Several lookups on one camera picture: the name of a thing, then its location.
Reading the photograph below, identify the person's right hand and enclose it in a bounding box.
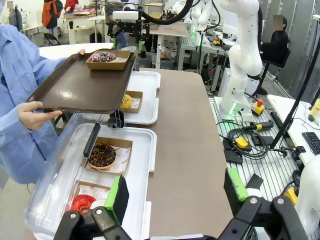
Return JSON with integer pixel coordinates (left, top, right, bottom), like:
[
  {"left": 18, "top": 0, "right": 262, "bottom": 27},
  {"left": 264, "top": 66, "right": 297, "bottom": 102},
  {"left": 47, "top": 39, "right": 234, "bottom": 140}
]
[{"left": 17, "top": 101, "right": 63, "bottom": 131}]

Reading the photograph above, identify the cardboard box of sprinkled donut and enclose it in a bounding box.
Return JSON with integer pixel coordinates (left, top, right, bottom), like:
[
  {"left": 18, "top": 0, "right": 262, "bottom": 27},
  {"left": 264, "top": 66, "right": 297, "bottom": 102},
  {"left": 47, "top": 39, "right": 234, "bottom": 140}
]
[{"left": 85, "top": 49, "right": 132, "bottom": 71}]

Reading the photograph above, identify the yellow bottle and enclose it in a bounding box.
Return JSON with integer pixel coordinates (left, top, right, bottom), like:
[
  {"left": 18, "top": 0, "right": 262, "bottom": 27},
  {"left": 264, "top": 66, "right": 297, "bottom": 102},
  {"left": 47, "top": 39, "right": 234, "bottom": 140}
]
[{"left": 308, "top": 98, "right": 320, "bottom": 123}]

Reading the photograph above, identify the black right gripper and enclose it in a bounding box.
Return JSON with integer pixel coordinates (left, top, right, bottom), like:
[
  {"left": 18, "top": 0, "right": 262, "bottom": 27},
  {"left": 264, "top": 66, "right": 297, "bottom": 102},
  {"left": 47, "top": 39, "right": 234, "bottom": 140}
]
[{"left": 106, "top": 19, "right": 151, "bottom": 53}]

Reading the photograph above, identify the printed paper under red donut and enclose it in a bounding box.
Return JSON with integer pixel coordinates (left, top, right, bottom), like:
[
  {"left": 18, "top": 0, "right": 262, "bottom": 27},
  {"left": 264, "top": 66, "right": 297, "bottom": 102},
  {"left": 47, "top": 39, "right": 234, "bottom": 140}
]
[{"left": 78, "top": 184, "right": 111, "bottom": 201}]

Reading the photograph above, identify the printed paper under chocolate donut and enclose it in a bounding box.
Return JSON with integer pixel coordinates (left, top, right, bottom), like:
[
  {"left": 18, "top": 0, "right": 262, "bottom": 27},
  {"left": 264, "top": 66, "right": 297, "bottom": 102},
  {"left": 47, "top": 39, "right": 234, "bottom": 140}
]
[{"left": 109, "top": 146, "right": 132, "bottom": 175}]

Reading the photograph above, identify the person's right forearm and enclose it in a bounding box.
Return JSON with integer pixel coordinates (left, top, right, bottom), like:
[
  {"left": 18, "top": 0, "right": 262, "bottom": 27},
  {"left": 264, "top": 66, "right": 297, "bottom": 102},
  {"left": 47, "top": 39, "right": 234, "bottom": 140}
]
[{"left": 0, "top": 104, "right": 25, "bottom": 136}]

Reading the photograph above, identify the chocolate white sprinkled donut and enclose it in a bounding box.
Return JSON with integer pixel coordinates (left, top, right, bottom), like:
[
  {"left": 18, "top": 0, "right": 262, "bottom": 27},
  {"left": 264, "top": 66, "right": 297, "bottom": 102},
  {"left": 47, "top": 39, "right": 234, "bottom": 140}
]
[{"left": 89, "top": 51, "right": 117, "bottom": 63}]

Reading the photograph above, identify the cardboard box of yellow donut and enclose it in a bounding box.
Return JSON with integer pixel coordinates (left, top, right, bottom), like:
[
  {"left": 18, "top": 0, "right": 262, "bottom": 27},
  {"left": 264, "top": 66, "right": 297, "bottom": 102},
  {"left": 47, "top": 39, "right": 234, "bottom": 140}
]
[{"left": 119, "top": 90, "right": 144, "bottom": 114}]

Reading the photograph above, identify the dark brown serving tray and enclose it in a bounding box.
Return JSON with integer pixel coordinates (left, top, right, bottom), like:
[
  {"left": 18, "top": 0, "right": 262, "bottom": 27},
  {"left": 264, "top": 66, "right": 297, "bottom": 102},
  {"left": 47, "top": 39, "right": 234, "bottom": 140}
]
[{"left": 25, "top": 48, "right": 137, "bottom": 115}]

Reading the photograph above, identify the mannequin with orange jacket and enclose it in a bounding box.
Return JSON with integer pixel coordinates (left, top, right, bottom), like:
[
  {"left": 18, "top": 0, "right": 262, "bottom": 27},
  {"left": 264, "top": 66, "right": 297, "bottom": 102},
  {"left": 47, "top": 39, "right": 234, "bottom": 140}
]
[{"left": 41, "top": 0, "right": 64, "bottom": 38}]

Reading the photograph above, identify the clear plastic container with lid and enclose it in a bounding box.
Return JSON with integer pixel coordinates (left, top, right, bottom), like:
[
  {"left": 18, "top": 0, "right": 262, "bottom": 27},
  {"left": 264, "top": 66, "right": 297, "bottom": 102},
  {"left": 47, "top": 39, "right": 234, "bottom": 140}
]
[{"left": 32, "top": 122, "right": 158, "bottom": 240}]

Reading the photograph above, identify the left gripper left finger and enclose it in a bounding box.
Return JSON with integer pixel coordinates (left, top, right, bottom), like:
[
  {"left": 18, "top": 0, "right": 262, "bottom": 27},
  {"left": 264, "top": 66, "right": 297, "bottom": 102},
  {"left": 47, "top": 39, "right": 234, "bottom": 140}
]
[{"left": 53, "top": 174, "right": 132, "bottom": 240}]

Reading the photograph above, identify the black lid hinge knob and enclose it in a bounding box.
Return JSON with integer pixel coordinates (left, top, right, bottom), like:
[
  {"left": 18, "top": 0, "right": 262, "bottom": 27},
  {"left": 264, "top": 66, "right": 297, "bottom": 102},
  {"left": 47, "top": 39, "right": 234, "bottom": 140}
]
[{"left": 107, "top": 109, "right": 126, "bottom": 129}]

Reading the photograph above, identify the white display tray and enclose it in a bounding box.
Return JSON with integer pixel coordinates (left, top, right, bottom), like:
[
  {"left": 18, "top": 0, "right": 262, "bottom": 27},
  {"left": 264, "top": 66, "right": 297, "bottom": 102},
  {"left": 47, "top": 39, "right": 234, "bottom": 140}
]
[{"left": 123, "top": 70, "right": 161, "bottom": 125}]

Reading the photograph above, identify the cardboard box of chocolate donut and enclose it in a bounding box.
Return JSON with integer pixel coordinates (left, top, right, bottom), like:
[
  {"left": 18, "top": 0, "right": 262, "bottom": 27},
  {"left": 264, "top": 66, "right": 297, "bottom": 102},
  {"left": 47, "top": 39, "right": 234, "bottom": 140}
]
[{"left": 83, "top": 136, "right": 133, "bottom": 177}]

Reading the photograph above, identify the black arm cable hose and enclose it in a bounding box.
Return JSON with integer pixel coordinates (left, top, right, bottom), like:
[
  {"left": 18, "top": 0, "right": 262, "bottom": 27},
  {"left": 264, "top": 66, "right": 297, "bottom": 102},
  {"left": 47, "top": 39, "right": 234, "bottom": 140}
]
[{"left": 141, "top": 0, "right": 195, "bottom": 25}]

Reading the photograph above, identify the aluminium frame workbench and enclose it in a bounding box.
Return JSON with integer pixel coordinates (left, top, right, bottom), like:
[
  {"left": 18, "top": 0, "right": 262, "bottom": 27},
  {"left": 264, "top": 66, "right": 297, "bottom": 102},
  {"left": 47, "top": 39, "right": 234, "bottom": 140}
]
[{"left": 178, "top": 34, "right": 231, "bottom": 73}]

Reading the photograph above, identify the yellow emergency stop with red button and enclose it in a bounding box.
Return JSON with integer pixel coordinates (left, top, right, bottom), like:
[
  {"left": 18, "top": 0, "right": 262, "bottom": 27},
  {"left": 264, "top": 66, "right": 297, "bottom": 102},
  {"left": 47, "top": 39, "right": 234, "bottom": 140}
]
[{"left": 251, "top": 98, "right": 266, "bottom": 116}]

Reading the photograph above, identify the black and yellow enabling handle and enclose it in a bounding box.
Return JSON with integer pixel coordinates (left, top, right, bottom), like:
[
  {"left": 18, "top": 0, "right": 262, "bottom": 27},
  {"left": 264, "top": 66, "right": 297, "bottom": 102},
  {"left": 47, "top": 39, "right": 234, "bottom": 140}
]
[{"left": 243, "top": 119, "right": 275, "bottom": 131}]

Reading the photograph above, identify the yellow sprinkled donut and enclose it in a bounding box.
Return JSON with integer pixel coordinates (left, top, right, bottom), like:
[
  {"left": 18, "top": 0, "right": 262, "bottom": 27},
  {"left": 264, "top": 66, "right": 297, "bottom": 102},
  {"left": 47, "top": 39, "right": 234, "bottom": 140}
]
[{"left": 119, "top": 94, "right": 133, "bottom": 110}]

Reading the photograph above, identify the clear display lid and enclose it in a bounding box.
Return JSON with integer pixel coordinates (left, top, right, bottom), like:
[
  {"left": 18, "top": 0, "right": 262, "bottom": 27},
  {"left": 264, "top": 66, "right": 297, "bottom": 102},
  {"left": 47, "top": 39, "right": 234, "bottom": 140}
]
[
  {"left": 126, "top": 45, "right": 140, "bottom": 73},
  {"left": 24, "top": 112, "right": 103, "bottom": 236}
]

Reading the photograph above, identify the aluminium profile base plate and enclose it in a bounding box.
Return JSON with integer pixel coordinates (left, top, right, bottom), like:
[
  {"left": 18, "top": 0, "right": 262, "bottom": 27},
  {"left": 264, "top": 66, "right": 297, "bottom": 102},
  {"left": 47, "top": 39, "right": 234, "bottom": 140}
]
[{"left": 208, "top": 96, "right": 320, "bottom": 201}]

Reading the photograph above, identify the chocolate donut with nut crumbs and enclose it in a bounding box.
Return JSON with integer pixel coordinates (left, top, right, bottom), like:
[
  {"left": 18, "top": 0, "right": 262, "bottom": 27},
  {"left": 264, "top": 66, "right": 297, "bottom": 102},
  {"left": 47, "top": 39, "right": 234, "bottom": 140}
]
[{"left": 87, "top": 143, "right": 117, "bottom": 170}]

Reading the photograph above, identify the coiled black cable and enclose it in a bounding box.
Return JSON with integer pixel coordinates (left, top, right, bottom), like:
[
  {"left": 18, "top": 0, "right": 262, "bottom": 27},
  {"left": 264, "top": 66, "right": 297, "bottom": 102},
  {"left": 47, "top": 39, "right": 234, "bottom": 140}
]
[{"left": 226, "top": 127, "right": 270, "bottom": 160}]

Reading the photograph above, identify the cardboard box of red donut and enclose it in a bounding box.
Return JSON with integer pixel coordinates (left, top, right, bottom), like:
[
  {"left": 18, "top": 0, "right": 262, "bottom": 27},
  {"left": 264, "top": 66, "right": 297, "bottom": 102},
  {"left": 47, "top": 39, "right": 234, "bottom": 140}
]
[{"left": 66, "top": 180, "right": 112, "bottom": 216}]

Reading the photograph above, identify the person's left forearm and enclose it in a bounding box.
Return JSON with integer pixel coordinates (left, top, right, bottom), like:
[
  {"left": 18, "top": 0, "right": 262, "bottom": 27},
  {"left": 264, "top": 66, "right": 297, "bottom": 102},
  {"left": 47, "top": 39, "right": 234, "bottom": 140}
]
[{"left": 37, "top": 51, "right": 81, "bottom": 86}]

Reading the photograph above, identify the person in blue shirt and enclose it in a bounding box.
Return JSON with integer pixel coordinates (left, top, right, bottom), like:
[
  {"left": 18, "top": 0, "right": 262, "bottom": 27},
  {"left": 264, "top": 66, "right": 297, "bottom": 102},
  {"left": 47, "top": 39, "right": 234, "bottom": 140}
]
[{"left": 0, "top": 24, "right": 85, "bottom": 185}]

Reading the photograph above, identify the black office chair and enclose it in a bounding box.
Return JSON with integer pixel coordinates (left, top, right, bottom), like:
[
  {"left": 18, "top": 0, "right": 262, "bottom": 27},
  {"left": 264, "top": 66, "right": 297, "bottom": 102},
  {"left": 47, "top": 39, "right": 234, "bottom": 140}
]
[{"left": 254, "top": 48, "right": 292, "bottom": 96}]

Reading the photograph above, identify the yellow pendant box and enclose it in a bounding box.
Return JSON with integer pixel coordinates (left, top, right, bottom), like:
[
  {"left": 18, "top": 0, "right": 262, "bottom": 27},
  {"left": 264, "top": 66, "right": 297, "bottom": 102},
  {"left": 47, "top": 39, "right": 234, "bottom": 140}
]
[
  {"left": 234, "top": 136, "right": 249, "bottom": 149},
  {"left": 283, "top": 186, "right": 299, "bottom": 206}
]

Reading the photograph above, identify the grey folding chair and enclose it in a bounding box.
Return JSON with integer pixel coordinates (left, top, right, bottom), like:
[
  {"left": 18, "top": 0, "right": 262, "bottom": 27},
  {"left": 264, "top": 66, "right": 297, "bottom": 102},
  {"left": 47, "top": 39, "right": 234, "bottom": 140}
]
[{"left": 43, "top": 32, "right": 62, "bottom": 47}]

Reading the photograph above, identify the black flat plate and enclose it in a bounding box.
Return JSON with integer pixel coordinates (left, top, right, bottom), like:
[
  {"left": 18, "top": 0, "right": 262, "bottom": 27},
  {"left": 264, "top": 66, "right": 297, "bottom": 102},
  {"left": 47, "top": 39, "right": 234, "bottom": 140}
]
[
  {"left": 223, "top": 138, "right": 244, "bottom": 165},
  {"left": 244, "top": 173, "right": 265, "bottom": 190}
]

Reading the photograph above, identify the seated person in black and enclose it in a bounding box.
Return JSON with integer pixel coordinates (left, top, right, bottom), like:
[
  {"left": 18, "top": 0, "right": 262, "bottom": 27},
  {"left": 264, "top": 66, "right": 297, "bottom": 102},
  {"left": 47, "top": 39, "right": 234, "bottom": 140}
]
[{"left": 261, "top": 14, "right": 291, "bottom": 63}]

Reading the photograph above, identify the white table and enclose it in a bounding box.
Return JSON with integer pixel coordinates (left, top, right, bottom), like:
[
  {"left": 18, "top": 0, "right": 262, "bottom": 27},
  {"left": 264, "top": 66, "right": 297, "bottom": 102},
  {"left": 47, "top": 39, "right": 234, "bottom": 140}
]
[{"left": 38, "top": 42, "right": 115, "bottom": 61}]

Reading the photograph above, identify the red glazed donut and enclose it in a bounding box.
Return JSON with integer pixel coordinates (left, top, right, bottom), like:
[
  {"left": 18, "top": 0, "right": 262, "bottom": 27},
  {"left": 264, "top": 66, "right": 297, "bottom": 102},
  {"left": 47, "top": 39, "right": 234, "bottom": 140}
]
[{"left": 69, "top": 194, "right": 107, "bottom": 216}]

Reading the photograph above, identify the black stand pole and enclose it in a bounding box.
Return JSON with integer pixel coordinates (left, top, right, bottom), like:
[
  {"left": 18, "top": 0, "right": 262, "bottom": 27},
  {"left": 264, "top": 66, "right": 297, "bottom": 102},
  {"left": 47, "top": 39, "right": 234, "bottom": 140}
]
[{"left": 269, "top": 56, "right": 320, "bottom": 151}]

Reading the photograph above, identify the black keyboard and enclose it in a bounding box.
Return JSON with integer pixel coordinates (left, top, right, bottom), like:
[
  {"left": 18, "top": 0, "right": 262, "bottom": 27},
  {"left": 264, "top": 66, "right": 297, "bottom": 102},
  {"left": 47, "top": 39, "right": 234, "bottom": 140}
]
[{"left": 301, "top": 131, "right": 320, "bottom": 156}]

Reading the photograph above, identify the white desk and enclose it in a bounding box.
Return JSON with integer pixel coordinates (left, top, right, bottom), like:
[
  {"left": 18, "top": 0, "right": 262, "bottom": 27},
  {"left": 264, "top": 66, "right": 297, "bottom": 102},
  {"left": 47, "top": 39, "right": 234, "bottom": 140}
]
[{"left": 266, "top": 94, "right": 320, "bottom": 166}]

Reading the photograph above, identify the brown top standing desk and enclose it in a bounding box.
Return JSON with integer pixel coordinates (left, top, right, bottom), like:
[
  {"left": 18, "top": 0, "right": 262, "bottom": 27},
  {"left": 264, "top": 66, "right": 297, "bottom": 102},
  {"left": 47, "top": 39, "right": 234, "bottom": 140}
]
[{"left": 147, "top": 22, "right": 191, "bottom": 71}]

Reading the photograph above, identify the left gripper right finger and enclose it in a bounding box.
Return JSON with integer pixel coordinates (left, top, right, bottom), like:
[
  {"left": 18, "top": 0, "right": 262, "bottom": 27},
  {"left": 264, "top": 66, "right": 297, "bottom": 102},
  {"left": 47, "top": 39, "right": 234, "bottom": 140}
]
[{"left": 217, "top": 167, "right": 309, "bottom": 240}]

